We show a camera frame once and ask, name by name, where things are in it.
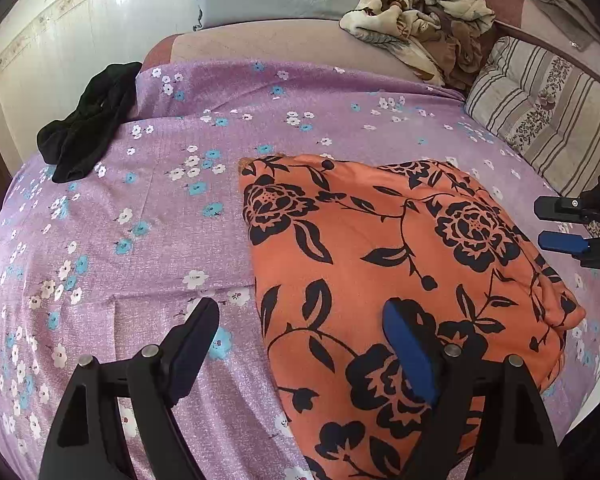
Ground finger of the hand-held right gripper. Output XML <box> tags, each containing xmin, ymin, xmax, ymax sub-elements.
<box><xmin>538</xmin><ymin>230</ymin><xmax>600</xmax><ymax>271</ymax></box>
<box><xmin>533</xmin><ymin>174</ymin><xmax>600</xmax><ymax>224</ymax></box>

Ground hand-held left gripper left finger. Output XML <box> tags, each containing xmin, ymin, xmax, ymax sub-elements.
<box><xmin>39</xmin><ymin>297</ymin><xmax>221</xmax><ymax>480</ymax></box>

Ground striped flowered pillow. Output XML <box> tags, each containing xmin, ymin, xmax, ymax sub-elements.
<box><xmin>464</xmin><ymin>35</ymin><xmax>600</xmax><ymax>198</ymax></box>

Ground beige mattress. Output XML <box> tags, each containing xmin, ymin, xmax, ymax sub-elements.
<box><xmin>141</xmin><ymin>20</ymin><xmax>468</xmax><ymax>111</ymax></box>

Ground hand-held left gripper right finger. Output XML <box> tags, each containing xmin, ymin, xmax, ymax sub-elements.
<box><xmin>382</xmin><ymin>299</ymin><xmax>566</xmax><ymax>480</ymax></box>

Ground purple flowered bedsheet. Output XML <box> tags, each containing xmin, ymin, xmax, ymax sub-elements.
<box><xmin>0</xmin><ymin>57</ymin><xmax>600</xmax><ymax>480</ymax></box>

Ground brown garment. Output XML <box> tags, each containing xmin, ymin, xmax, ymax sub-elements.
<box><xmin>519</xmin><ymin>0</ymin><xmax>600</xmax><ymax>52</ymax></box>

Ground black garment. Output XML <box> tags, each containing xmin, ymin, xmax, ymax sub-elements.
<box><xmin>36</xmin><ymin>61</ymin><xmax>143</xmax><ymax>184</ymax></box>

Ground cream leaf-print blanket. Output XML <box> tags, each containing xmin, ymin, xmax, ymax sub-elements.
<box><xmin>340</xmin><ymin>0</ymin><xmax>496</xmax><ymax>92</ymax></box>

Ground orange black-flowered garment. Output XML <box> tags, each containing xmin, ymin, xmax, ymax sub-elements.
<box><xmin>237</xmin><ymin>154</ymin><xmax>587</xmax><ymax>480</ymax></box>

